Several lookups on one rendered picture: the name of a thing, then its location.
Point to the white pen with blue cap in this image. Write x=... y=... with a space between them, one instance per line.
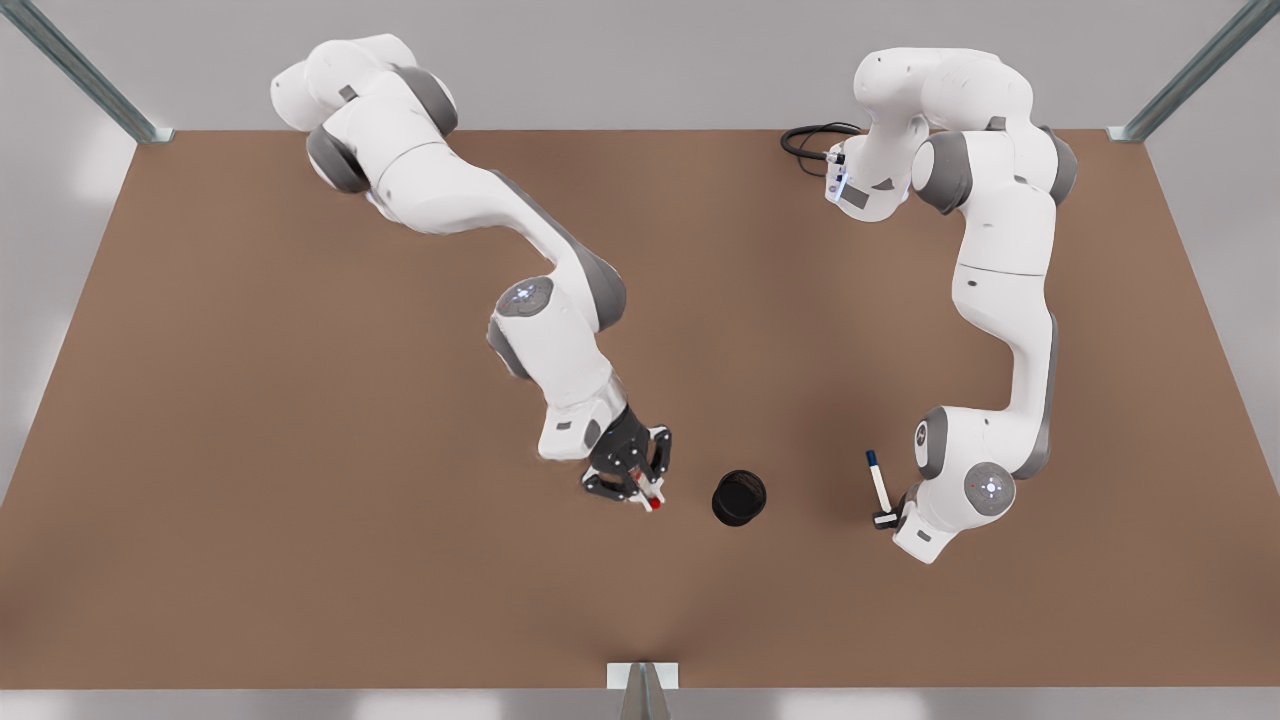
x=878 y=485

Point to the white pen with red cap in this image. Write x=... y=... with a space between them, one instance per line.
x=653 y=502

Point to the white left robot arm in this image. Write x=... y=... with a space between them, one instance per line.
x=1005 y=240

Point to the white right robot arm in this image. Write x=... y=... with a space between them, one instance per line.
x=450 y=185

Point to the black round pen cup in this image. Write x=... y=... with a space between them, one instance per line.
x=739 y=498

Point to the silver frame post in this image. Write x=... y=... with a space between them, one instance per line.
x=80 y=72
x=642 y=690
x=1190 y=75

